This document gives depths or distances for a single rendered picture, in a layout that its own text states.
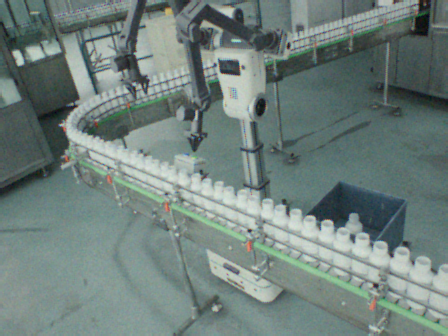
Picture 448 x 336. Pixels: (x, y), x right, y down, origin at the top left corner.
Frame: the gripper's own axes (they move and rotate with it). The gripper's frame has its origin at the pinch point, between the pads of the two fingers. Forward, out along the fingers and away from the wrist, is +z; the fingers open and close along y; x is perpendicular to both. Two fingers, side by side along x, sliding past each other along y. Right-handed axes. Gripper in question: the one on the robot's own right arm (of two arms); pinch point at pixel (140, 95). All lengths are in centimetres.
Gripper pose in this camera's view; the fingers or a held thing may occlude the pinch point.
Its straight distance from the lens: 197.1
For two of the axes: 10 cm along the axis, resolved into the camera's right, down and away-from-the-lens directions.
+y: -6.7, 4.7, -5.8
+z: 1.5, 8.5, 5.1
